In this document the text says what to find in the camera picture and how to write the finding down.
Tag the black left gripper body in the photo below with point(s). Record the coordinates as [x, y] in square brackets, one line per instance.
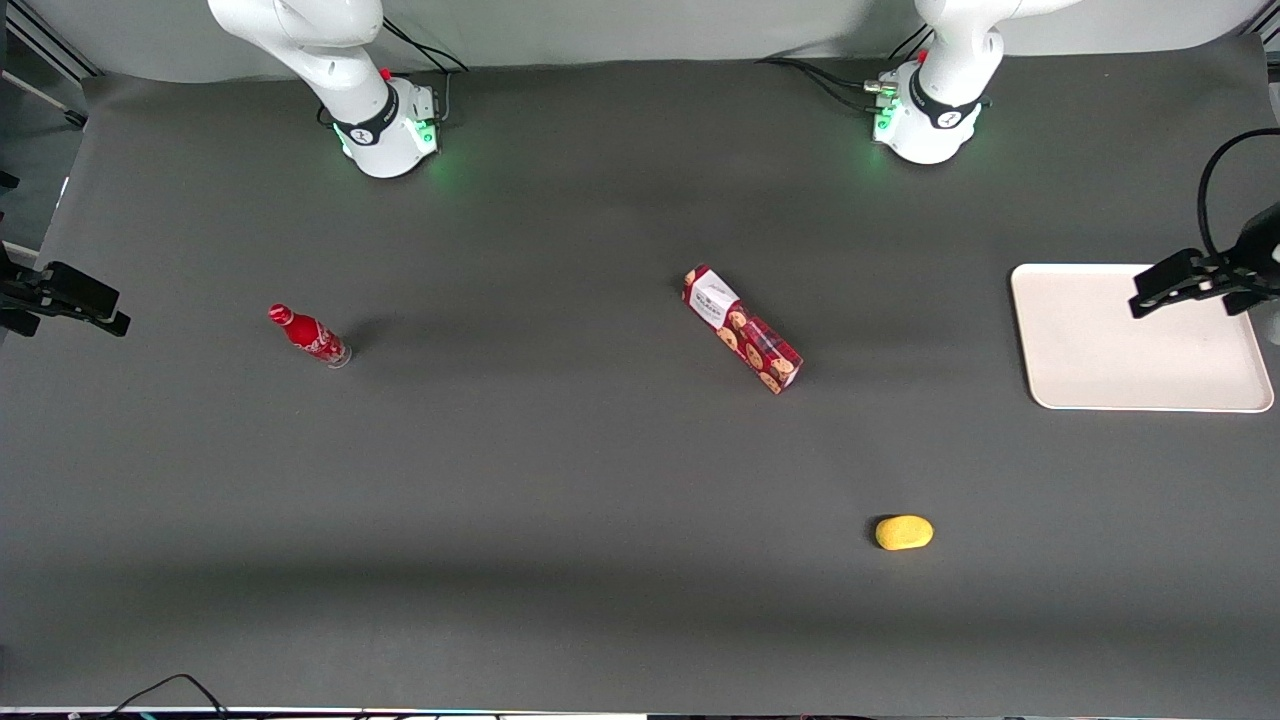
[1258, 247]

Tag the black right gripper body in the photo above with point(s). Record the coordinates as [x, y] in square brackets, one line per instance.
[12, 296]

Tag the red tartan cookie box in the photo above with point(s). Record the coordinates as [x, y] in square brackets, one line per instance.
[742, 328]

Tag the white rectangular tray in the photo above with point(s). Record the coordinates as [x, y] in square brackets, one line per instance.
[1110, 340]

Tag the red cola bottle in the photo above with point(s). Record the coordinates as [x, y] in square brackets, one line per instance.
[308, 334]

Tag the yellow oval sponge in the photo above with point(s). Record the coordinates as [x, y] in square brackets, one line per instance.
[904, 532]

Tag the dark metal frame bar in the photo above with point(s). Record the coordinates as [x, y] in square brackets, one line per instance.
[50, 40]

